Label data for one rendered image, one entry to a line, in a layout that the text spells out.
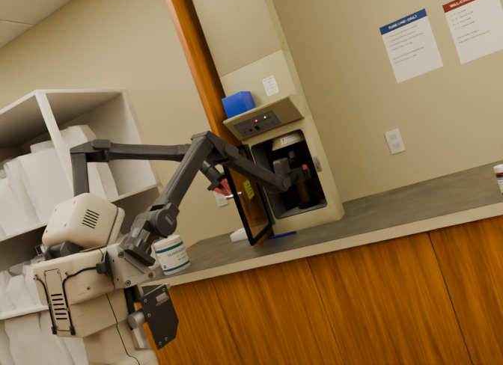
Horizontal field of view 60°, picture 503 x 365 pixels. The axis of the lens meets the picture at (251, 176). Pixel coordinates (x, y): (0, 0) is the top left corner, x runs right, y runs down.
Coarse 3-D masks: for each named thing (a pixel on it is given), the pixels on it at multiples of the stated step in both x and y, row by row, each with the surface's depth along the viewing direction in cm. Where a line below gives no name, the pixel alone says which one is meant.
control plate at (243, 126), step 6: (264, 114) 181; (270, 114) 181; (246, 120) 185; (252, 120) 185; (258, 120) 184; (264, 120) 184; (270, 120) 184; (276, 120) 184; (234, 126) 188; (240, 126) 188; (246, 126) 188; (252, 126) 187; (258, 126) 187; (264, 126) 187; (270, 126) 187; (240, 132) 191; (246, 132) 191; (252, 132) 190
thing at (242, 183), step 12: (240, 144) 192; (228, 168) 171; (228, 180) 168; (240, 180) 179; (252, 180) 192; (252, 192) 187; (252, 204) 183; (240, 216) 169; (252, 216) 179; (264, 216) 192; (252, 228) 175
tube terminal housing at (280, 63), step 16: (256, 64) 188; (272, 64) 185; (288, 64) 184; (224, 80) 195; (240, 80) 192; (256, 80) 189; (288, 80) 183; (256, 96) 191; (272, 96) 188; (304, 96) 191; (304, 112) 185; (288, 128) 187; (304, 128) 185; (256, 144) 200; (320, 144) 192; (320, 160) 186; (320, 176) 186; (336, 192) 192; (336, 208) 186; (288, 224) 196; (304, 224) 193; (320, 224) 190
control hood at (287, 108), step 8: (288, 96) 173; (296, 96) 182; (264, 104) 178; (272, 104) 176; (280, 104) 176; (288, 104) 176; (296, 104) 179; (248, 112) 181; (256, 112) 181; (264, 112) 180; (280, 112) 180; (288, 112) 180; (296, 112) 179; (224, 120) 187; (232, 120) 185; (240, 120) 185; (280, 120) 184; (288, 120) 184; (232, 128) 189; (272, 128) 189; (240, 136) 193; (248, 136) 193
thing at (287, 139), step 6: (288, 132) 192; (294, 132) 193; (300, 132) 194; (276, 138) 195; (282, 138) 192; (288, 138) 191; (294, 138) 191; (300, 138) 192; (276, 144) 194; (282, 144) 192; (288, 144) 190
